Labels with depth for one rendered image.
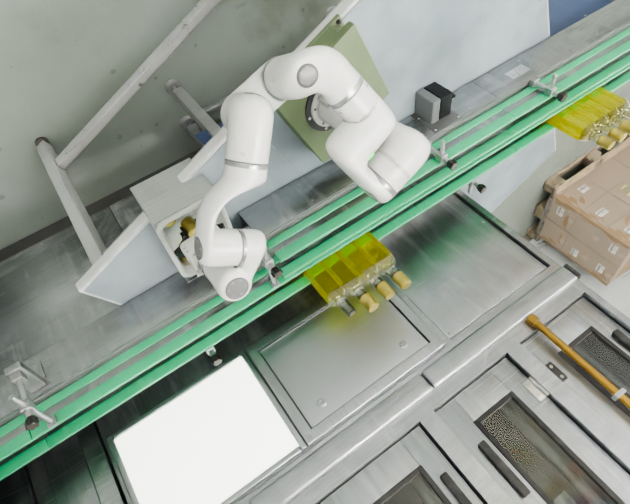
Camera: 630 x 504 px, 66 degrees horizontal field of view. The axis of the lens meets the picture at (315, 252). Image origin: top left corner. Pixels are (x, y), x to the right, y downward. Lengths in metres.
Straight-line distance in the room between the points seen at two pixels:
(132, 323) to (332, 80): 0.83
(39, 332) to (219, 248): 1.00
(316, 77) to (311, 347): 0.79
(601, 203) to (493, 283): 3.58
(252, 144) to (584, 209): 4.32
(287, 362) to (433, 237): 0.65
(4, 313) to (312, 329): 1.06
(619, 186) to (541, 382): 4.00
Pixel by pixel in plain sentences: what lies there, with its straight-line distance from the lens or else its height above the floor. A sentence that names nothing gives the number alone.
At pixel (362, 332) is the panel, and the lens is 1.44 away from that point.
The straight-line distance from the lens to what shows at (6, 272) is 2.07.
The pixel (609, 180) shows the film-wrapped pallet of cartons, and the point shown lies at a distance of 5.35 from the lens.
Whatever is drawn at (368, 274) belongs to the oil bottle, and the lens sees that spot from 1.36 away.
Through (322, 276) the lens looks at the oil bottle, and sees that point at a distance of 1.36.
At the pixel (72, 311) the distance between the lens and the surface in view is 1.81.
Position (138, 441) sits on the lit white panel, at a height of 1.04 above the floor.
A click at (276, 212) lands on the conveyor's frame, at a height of 0.83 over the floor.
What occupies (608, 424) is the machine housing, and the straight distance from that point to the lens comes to 1.48.
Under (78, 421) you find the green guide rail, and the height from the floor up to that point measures 0.94.
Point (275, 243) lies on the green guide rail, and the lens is 1.32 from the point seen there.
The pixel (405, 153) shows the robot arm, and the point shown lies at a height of 1.12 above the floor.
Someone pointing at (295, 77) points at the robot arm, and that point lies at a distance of 0.93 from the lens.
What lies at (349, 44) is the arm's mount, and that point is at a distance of 1.24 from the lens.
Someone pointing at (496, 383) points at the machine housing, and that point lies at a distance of 1.46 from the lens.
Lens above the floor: 1.70
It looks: 33 degrees down
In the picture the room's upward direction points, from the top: 138 degrees clockwise
